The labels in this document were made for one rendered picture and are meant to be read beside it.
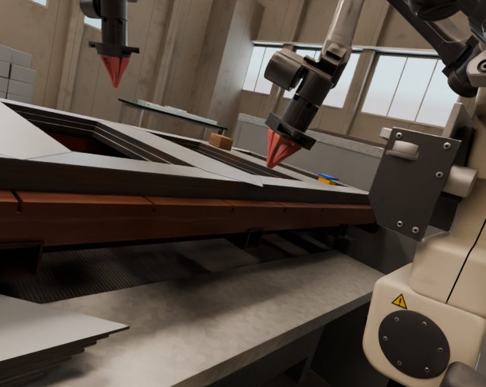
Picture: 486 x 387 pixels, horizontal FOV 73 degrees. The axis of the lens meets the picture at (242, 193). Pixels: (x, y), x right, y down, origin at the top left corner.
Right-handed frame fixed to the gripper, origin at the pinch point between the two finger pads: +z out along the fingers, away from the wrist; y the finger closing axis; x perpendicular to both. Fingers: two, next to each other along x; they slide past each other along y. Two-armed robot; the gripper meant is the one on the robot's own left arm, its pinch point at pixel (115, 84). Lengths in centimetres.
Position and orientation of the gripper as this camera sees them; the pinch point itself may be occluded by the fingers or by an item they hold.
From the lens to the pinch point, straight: 92.2
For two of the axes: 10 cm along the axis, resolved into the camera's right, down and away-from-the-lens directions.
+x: 6.7, 3.5, -6.5
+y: -7.3, 1.7, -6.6
